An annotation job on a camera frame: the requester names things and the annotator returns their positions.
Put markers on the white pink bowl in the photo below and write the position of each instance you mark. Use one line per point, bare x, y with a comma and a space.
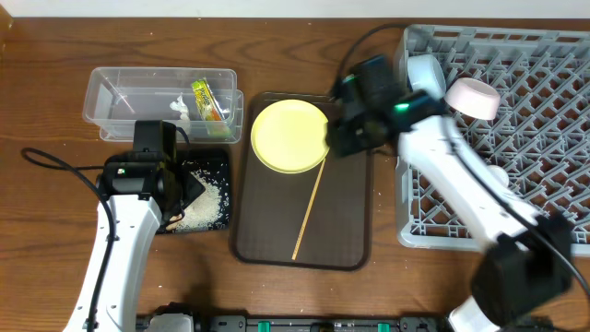
473, 98

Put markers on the light blue bowl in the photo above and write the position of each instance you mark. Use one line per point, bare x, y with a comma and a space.
425, 73

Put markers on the crumpled white paper scrap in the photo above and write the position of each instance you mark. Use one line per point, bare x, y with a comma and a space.
182, 109

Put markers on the peanut pieces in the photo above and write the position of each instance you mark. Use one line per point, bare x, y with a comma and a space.
174, 222

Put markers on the pile of rice grains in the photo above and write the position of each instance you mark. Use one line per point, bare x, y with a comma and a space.
211, 209

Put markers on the black waste tray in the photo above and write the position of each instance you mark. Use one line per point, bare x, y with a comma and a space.
192, 188

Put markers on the grey dishwasher rack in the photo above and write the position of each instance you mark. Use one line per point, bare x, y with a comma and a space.
540, 134

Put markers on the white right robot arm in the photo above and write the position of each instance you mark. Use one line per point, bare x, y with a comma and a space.
527, 256

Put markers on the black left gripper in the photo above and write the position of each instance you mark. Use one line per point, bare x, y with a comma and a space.
182, 195

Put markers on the small pale green cup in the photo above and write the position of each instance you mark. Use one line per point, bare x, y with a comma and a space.
500, 174

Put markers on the clear plastic waste bin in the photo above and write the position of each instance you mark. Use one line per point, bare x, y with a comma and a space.
117, 97

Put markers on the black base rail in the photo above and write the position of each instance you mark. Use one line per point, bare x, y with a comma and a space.
180, 317

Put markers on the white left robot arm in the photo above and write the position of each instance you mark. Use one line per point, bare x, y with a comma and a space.
109, 296

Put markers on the yellow plate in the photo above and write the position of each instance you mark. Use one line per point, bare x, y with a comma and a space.
289, 136

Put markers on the wooden chopstick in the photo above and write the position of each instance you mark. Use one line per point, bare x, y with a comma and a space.
308, 211

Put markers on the dark brown serving tray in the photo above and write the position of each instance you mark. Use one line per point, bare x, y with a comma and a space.
270, 208

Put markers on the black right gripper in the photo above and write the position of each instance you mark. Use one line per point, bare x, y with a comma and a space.
338, 141

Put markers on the yellow green snack wrapper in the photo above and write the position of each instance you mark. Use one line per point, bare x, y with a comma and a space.
209, 110

